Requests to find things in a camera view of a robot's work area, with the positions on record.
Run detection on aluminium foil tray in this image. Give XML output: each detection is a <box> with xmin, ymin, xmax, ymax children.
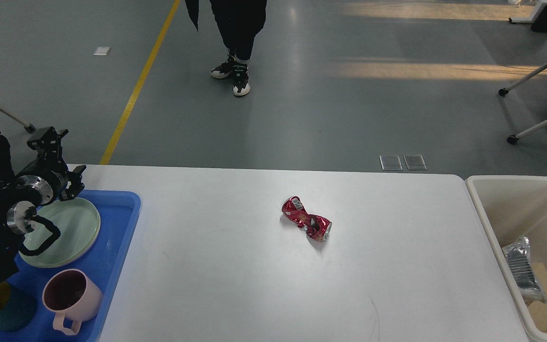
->
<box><xmin>502</xmin><ymin>235</ymin><xmax>547</xmax><ymax>305</ymax></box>

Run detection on green plate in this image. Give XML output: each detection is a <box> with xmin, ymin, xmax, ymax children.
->
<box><xmin>20</xmin><ymin>198</ymin><xmax>101</xmax><ymax>268</ymax></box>

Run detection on person in black coat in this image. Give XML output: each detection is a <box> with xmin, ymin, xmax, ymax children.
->
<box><xmin>210</xmin><ymin>0</ymin><xmax>267</xmax><ymax>97</ymax></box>

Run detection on clear floor plate right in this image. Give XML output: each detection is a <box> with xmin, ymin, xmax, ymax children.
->
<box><xmin>403</xmin><ymin>154</ymin><xmax>428</xmax><ymax>171</ymax></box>

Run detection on beige plastic bin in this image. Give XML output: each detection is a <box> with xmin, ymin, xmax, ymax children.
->
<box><xmin>465</xmin><ymin>175</ymin><xmax>547</xmax><ymax>342</ymax></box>

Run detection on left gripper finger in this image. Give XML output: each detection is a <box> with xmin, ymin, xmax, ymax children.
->
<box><xmin>59</xmin><ymin>165</ymin><xmax>87</xmax><ymax>201</ymax></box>
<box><xmin>27</xmin><ymin>126</ymin><xmax>69</xmax><ymax>164</ymax></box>

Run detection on clear floor plate left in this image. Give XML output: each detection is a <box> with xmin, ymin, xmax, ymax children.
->
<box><xmin>379</xmin><ymin>154</ymin><xmax>403</xmax><ymax>171</ymax></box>

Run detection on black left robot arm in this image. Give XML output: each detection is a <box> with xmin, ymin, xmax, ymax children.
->
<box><xmin>0</xmin><ymin>126</ymin><xmax>85</xmax><ymax>283</ymax></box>

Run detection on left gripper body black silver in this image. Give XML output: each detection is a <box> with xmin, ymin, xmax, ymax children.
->
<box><xmin>12</xmin><ymin>158</ymin><xmax>69</xmax><ymax>206</ymax></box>

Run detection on crushed red can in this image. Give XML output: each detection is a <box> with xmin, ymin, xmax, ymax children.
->
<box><xmin>281</xmin><ymin>196</ymin><xmax>332</xmax><ymax>243</ymax></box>

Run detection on teal yellow cup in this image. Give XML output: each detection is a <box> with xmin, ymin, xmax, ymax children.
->
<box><xmin>0</xmin><ymin>281</ymin><xmax>38</xmax><ymax>332</ymax></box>

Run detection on pink mug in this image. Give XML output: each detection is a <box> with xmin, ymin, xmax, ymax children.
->
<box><xmin>41</xmin><ymin>268</ymin><xmax>104</xmax><ymax>336</ymax></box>

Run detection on blue plastic tray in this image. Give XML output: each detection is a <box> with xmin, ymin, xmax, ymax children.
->
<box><xmin>0</xmin><ymin>190</ymin><xmax>141</xmax><ymax>342</ymax></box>

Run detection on clear floor plate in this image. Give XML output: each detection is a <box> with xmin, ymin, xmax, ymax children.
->
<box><xmin>403</xmin><ymin>154</ymin><xmax>428</xmax><ymax>171</ymax></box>
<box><xmin>379</xmin><ymin>154</ymin><xmax>403</xmax><ymax>171</ymax></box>

